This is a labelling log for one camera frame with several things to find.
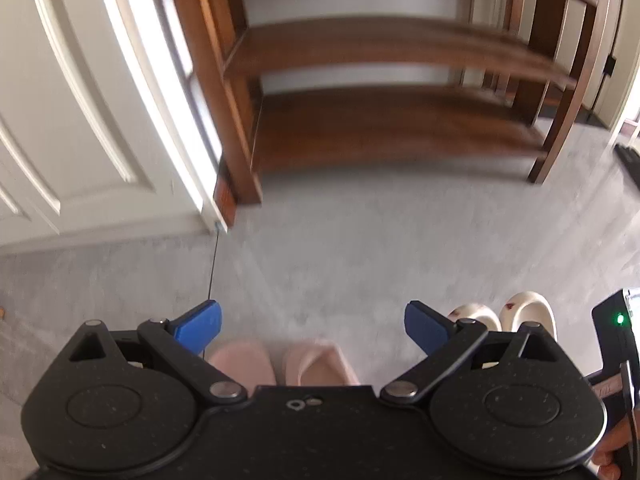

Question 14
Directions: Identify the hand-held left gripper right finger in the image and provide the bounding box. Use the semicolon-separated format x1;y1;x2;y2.
379;300;563;405

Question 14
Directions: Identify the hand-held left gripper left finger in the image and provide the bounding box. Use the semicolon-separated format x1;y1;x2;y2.
65;299;251;406

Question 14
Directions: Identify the white slipper with red hearts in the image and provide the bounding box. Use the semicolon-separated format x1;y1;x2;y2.
446;303;502;334
500;290;559;342

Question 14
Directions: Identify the pink slipper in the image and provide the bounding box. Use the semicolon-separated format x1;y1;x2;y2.
281;340;361;387
207;340;276;389

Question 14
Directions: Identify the person's right hand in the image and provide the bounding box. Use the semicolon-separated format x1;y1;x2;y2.
590;407;640;480

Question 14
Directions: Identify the black mat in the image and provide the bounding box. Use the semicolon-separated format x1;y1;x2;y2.
613;143;640;187

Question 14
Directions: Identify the wooden shoe rack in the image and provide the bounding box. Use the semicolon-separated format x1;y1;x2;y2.
162;0;608;232

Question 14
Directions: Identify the white panelled door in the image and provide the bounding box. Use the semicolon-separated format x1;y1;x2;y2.
0;0;227;257

